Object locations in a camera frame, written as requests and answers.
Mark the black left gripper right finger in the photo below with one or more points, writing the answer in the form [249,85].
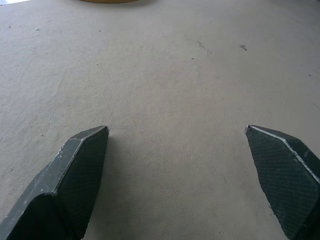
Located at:
[287,175]

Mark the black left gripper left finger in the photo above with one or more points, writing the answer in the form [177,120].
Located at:
[67,185]

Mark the yellow round object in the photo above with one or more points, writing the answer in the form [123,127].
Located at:
[110,1]

